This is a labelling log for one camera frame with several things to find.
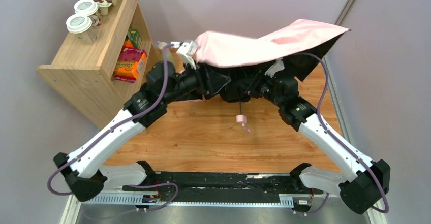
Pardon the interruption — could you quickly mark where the pink folding umbrella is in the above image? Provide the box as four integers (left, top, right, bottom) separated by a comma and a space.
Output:
194, 19, 348, 103

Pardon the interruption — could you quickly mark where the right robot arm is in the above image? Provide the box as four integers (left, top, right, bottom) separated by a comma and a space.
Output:
247, 71, 391, 214

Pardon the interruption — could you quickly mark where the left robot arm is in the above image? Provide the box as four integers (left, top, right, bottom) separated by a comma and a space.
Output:
54, 61, 231, 202

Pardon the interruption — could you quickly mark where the green squeeze bottle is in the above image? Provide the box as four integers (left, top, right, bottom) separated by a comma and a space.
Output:
158, 41, 174, 63

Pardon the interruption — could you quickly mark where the orange pink snack box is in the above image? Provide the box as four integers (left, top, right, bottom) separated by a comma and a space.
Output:
112, 47, 147, 83

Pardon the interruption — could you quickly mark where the green carton on shelf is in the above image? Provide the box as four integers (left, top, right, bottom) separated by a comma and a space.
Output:
124, 29, 142, 49

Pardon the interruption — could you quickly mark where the wooden shelf unit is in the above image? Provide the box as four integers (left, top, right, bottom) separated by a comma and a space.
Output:
36, 0, 159, 129

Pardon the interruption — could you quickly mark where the white lidded jar front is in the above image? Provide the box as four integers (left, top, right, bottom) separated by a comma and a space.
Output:
66, 14, 97, 44

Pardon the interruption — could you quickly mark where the white lidded jar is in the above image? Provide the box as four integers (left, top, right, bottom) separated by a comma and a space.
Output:
74, 0, 101, 27
66, 14, 97, 44

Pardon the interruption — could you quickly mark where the white lidded jar rear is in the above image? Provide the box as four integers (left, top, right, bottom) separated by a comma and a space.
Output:
74, 0, 101, 27

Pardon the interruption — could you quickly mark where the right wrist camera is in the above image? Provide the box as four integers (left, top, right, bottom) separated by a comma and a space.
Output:
264, 58, 285, 78

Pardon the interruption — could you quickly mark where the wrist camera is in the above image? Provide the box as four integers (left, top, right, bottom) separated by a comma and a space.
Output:
170, 40, 199, 70
264, 58, 285, 78

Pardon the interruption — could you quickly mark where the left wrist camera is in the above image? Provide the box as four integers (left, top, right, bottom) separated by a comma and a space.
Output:
170, 40, 199, 70

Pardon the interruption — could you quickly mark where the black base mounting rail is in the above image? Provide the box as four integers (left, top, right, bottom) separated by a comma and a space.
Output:
142, 172, 322, 211

